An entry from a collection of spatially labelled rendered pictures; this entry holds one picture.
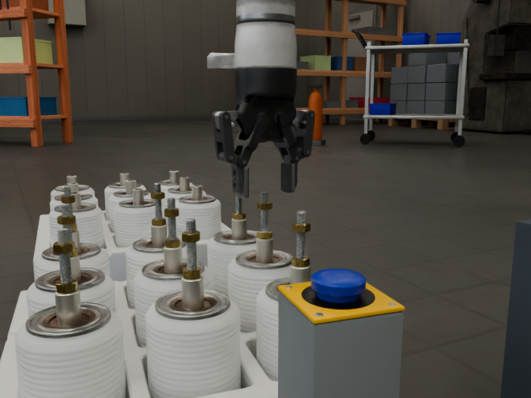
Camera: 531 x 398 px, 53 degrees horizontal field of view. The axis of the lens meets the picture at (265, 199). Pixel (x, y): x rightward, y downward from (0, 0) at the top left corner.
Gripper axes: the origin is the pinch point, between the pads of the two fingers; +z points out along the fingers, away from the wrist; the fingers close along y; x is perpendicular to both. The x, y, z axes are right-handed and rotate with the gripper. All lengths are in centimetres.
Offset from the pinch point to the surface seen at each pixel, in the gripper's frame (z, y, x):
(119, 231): 14.7, -5.0, 43.3
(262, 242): 7.3, -0.8, -0.6
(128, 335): 17.1, -17.4, 3.2
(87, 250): 9.8, -18.2, 16.5
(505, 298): 35, 74, 11
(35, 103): -4, 63, 483
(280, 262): 9.7, 0.5, -2.6
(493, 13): -115, 591, 373
